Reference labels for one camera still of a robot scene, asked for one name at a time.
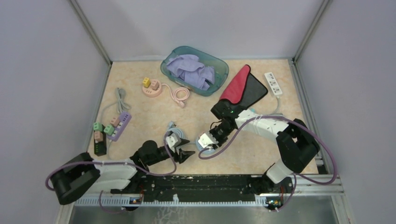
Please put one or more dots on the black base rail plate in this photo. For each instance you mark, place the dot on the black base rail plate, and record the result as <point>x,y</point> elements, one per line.
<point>202,188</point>

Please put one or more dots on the green plug on black strip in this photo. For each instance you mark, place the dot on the green plug on black strip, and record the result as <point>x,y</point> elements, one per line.
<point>97,127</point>

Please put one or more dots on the pink plug on purple strip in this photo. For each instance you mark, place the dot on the pink plug on purple strip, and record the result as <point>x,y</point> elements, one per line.
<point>115,121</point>

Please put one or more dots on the purple power strip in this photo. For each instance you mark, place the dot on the purple power strip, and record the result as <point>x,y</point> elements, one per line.
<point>125,118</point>

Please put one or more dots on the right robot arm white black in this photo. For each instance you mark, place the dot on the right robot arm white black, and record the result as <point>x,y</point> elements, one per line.
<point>297,147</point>

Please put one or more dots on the black power strip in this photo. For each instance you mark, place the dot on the black power strip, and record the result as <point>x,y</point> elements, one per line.
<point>100,148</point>

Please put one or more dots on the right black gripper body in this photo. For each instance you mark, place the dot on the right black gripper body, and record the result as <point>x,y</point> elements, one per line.
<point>221,133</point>

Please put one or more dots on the pink plug on black strip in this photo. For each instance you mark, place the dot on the pink plug on black strip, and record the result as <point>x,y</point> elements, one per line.
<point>98,136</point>

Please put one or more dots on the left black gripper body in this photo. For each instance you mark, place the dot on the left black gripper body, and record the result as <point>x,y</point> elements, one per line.
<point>176,156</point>

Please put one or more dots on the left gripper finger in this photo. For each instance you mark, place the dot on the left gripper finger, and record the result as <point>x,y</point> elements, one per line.
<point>182,142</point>
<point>186,154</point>

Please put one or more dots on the white power strip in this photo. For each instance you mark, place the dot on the white power strip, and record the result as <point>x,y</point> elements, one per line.
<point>273,84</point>

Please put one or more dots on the red and grey cloth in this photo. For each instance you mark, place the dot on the red and grey cloth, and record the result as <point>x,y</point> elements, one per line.
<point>244,90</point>

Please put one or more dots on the teal plastic basin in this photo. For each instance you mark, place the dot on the teal plastic basin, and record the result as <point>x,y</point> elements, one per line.
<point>221,69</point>

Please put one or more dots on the pink plug on pink socket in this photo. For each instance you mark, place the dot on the pink plug on pink socket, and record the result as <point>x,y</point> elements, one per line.
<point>154,84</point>

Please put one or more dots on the yellow plug adapter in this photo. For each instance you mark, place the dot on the yellow plug adapter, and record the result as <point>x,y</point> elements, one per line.
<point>146,82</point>

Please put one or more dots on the green plug on purple strip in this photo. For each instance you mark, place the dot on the green plug on purple strip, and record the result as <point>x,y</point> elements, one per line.
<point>109,130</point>

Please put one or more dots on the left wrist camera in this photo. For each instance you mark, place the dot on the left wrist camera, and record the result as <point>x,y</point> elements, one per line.
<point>173,141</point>

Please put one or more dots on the blue round power socket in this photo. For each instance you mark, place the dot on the blue round power socket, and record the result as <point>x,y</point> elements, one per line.
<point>207,151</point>

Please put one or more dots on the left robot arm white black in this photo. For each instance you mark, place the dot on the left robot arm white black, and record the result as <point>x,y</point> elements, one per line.
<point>83,174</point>

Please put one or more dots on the purple cloth in basin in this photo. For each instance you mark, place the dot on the purple cloth in basin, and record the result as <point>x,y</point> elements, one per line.
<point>189,69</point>

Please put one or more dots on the pink round power socket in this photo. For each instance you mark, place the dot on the pink round power socket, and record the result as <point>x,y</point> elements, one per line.
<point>150,93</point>

